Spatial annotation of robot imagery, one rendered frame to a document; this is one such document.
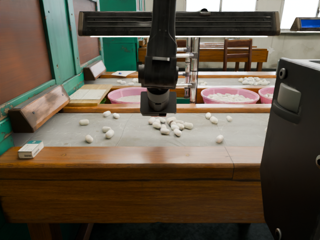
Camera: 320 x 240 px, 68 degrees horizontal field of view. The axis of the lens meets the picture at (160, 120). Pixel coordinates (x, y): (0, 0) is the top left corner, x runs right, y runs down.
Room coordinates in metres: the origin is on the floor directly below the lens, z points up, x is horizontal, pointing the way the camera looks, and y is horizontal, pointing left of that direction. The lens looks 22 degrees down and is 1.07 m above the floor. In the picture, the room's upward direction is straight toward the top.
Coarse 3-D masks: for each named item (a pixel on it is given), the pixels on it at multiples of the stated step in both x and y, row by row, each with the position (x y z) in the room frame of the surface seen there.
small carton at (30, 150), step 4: (32, 140) 0.57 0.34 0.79; (36, 140) 0.57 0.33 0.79; (40, 140) 0.57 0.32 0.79; (28, 144) 0.55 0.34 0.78; (32, 144) 0.55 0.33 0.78; (36, 144) 0.55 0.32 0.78; (40, 144) 0.56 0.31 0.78; (24, 148) 0.53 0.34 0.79; (28, 148) 0.53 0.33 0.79; (32, 148) 0.53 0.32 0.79; (36, 148) 0.54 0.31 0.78; (40, 148) 0.56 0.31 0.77; (20, 152) 0.52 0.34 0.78; (24, 152) 0.52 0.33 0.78; (28, 152) 0.52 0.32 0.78; (32, 152) 0.52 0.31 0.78; (36, 152) 0.53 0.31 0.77; (20, 156) 0.51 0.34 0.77; (24, 156) 0.51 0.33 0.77; (28, 156) 0.51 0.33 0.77; (32, 156) 0.52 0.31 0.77
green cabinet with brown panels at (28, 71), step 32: (0, 0) 0.71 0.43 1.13; (32, 0) 0.89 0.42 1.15; (64, 0) 1.18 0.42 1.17; (96, 0) 1.73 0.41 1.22; (0, 32) 0.68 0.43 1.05; (32, 32) 0.85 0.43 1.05; (64, 32) 1.12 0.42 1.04; (0, 64) 0.65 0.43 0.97; (32, 64) 0.81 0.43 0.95; (64, 64) 1.07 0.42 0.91; (0, 96) 0.62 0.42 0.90; (32, 96) 0.75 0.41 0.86
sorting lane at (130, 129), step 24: (72, 120) 0.83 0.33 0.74; (96, 120) 0.83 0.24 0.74; (120, 120) 0.83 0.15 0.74; (144, 120) 0.83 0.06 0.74; (192, 120) 0.83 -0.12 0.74; (240, 120) 0.83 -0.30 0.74; (264, 120) 0.83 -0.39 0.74; (24, 144) 0.64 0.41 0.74; (48, 144) 0.64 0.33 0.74; (72, 144) 0.64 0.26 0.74; (96, 144) 0.64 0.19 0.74; (120, 144) 0.64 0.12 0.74; (144, 144) 0.64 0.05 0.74; (168, 144) 0.64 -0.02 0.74; (192, 144) 0.64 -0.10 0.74; (216, 144) 0.64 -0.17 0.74; (240, 144) 0.64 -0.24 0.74
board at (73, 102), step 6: (90, 84) 1.26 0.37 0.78; (96, 84) 1.26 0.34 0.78; (102, 84) 1.26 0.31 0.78; (108, 84) 1.26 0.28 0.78; (108, 90) 1.15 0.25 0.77; (102, 96) 1.03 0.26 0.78; (72, 102) 0.94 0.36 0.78; (78, 102) 0.94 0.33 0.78; (84, 102) 0.94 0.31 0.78; (90, 102) 0.94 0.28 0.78; (96, 102) 0.94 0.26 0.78
